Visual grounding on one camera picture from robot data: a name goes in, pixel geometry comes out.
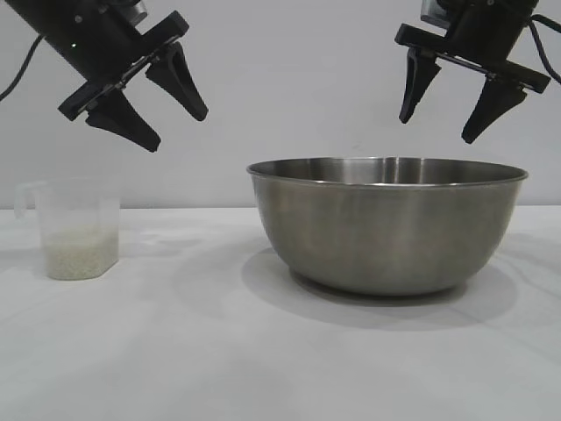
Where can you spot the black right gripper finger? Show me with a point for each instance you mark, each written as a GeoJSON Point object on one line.
{"type": "Point", "coordinates": [493, 107]}
{"type": "Point", "coordinates": [414, 83]}

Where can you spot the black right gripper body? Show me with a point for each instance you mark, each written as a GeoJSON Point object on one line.
{"type": "Point", "coordinates": [486, 26]}

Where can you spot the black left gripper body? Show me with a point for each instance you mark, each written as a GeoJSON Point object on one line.
{"type": "Point", "coordinates": [92, 39]}

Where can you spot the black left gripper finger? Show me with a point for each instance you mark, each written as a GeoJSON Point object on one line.
{"type": "Point", "coordinates": [125, 120]}
{"type": "Point", "coordinates": [182, 83]}

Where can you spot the translucent plastic measuring cup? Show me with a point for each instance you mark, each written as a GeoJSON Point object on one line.
{"type": "Point", "coordinates": [79, 206]}

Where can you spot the white uncooked rice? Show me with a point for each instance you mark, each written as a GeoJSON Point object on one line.
{"type": "Point", "coordinates": [79, 259]}

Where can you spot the stainless steel mixing bowl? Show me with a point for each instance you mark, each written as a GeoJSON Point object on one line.
{"type": "Point", "coordinates": [385, 237]}

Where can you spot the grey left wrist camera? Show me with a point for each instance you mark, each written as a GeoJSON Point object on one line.
{"type": "Point", "coordinates": [139, 9]}

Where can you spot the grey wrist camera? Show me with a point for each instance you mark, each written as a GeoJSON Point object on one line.
{"type": "Point", "coordinates": [433, 9]}
{"type": "Point", "coordinates": [139, 9]}

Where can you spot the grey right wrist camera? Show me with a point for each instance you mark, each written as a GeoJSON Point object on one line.
{"type": "Point", "coordinates": [433, 9]}

